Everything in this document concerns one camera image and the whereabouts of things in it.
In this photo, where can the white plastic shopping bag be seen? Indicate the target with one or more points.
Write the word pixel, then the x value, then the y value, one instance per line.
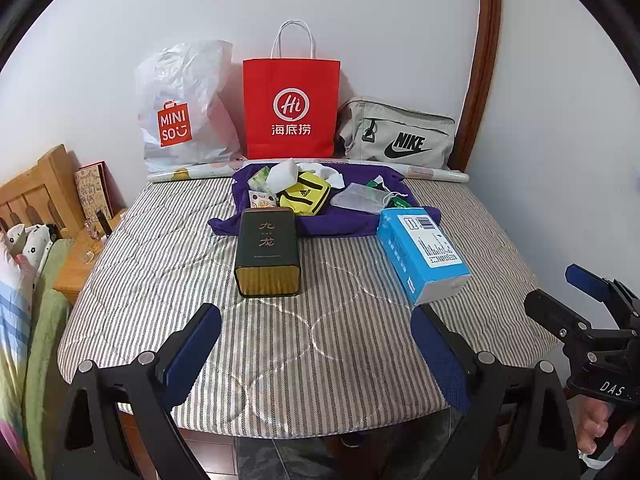
pixel 190 90

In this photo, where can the grey sports bag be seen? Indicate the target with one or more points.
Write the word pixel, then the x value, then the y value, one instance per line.
pixel 425 130

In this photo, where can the green blanket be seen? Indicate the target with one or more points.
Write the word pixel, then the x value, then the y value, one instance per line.
pixel 47 335

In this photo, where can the person's right hand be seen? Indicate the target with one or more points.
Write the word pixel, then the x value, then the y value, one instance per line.
pixel 590 425

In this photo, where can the dark shoe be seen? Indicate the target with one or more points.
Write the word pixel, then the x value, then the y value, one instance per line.
pixel 352 441

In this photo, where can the wooden headboard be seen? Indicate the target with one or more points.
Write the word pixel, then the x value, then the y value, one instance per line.
pixel 45 185

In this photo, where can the patterned notebook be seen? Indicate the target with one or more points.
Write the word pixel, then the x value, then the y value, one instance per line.
pixel 92 190

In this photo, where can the rolled white printed paper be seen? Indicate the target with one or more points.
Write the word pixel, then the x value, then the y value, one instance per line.
pixel 440 175

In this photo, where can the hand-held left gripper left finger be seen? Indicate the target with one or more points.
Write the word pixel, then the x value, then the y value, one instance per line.
pixel 192 355

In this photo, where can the clear glass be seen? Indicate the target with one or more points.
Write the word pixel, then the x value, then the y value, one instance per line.
pixel 90 255

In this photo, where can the grey striped quilted mattress pad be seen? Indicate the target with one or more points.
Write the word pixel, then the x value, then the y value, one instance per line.
pixel 325 350

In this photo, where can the grey camouflage cloth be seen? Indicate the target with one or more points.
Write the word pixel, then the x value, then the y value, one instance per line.
pixel 280 460

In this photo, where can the brown wooden door frame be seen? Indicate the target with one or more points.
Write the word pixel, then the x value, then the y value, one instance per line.
pixel 487 35

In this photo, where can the green wet wipes packet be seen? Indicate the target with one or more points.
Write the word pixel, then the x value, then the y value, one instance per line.
pixel 402 202

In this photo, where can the pale green tissue packet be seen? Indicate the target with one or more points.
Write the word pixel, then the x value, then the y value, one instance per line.
pixel 257 182

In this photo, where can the clear plastic bag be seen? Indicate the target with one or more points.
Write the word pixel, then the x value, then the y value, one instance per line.
pixel 357 197

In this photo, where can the wooden nightstand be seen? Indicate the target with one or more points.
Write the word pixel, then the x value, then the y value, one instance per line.
pixel 75 275

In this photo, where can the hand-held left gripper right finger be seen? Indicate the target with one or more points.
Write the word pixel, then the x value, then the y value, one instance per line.
pixel 440 355

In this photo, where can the pastel striped bed sheet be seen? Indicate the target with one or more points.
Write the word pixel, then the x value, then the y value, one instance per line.
pixel 12 310

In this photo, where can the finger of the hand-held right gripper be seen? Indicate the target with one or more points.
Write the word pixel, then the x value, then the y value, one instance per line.
pixel 550 315
pixel 585 280

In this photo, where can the blue tissue box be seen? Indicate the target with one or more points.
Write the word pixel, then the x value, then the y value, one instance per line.
pixel 425 255

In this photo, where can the white star print pillow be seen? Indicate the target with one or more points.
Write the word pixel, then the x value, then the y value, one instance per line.
pixel 35 245

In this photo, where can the black stick on nightstand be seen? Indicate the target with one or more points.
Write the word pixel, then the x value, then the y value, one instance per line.
pixel 102 224

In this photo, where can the orange print snack packet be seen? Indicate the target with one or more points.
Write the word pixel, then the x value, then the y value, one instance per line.
pixel 262 200

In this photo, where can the yellow zip pouch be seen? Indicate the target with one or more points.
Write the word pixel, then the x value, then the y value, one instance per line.
pixel 305 192

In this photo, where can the purple cloth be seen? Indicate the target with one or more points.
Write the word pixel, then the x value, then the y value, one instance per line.
pixel 340 222

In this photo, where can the red paper bag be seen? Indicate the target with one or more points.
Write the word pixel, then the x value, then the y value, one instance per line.
pixel 290 80

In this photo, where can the dark green tin box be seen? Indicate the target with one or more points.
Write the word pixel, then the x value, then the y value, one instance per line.
pixel 267 260

